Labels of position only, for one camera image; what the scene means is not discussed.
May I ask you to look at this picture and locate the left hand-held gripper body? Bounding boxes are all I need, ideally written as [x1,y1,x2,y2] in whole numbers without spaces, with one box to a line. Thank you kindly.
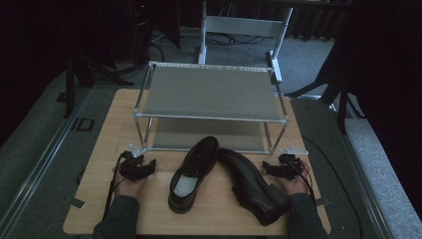
[117,142,147,182]

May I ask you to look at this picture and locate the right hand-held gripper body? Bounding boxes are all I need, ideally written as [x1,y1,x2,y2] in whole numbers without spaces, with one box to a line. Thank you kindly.
[277,145,310,182]

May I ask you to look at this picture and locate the black leather shoe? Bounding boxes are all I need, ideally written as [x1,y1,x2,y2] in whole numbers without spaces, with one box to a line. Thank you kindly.
[167,135,220,215]
[216,147,291,228]

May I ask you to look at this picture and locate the grey metal shoe rack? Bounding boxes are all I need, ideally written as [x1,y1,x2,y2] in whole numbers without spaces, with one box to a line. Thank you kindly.
[132,60,291,156]

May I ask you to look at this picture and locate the person's right hand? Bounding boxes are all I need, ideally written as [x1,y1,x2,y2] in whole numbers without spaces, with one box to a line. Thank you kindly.
[279,161,312,197]

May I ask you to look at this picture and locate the person's left hand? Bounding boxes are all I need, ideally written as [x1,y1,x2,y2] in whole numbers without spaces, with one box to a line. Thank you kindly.
[112,166,149,200]

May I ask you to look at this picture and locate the black tripod stand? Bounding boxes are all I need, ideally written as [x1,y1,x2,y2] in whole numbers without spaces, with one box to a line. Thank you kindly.
[62,44,134,120]
[284,49,366,135]

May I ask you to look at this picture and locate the dark curtain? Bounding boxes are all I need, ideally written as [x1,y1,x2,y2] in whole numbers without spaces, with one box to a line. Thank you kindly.
[0,0,115,148]
[326,0,422,212]

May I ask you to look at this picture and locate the dark equipment tower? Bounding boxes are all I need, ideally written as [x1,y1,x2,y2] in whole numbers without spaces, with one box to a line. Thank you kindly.
[128,0,154,65]

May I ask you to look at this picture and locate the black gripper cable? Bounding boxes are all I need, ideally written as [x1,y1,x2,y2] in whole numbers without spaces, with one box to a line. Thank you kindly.
[288,157,318,206]
[102,150,132,221]

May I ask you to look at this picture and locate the metal floor rail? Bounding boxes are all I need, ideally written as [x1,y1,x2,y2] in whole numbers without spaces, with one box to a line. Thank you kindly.
[0,88,93,233]
[326,101,397,239]

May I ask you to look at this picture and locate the bundle of black cables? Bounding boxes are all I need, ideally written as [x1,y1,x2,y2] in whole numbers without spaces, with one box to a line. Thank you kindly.
[204,31,269,47]

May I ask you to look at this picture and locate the white metal frame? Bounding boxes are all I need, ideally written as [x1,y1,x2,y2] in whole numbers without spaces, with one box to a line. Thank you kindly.
[197,1,295,85]

